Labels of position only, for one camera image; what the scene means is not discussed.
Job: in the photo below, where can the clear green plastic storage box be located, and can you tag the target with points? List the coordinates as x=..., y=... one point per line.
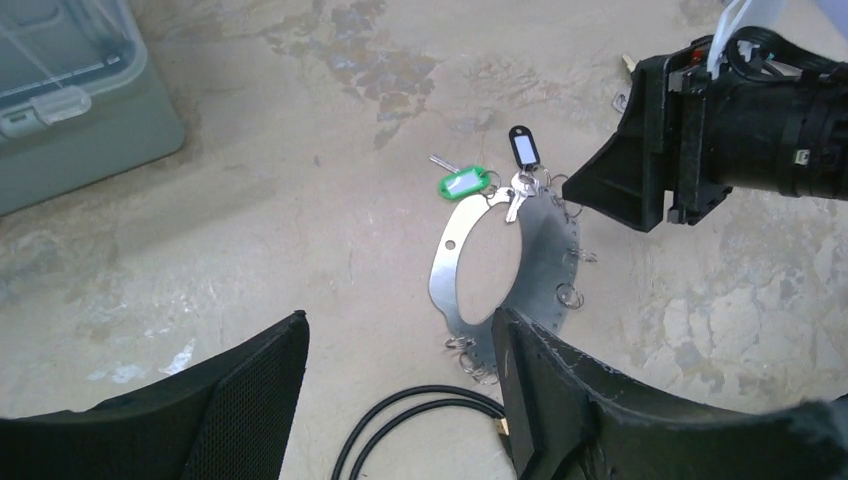
x=81, y=99

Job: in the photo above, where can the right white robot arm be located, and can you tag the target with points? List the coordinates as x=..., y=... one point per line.
x=772, y=118

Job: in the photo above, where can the black white key tag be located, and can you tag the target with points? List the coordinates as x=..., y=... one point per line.
x=524, y=148

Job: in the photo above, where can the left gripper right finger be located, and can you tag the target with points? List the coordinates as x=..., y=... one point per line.
x=571, y=416

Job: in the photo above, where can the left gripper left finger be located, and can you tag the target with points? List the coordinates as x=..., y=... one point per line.
x=228, y=417

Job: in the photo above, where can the green key tag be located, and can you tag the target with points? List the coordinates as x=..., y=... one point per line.
x=464, y=182

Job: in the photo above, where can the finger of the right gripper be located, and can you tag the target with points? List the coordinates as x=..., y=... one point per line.
x=623, y=180

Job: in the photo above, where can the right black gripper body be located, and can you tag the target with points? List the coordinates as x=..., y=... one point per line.
x=686, y=195

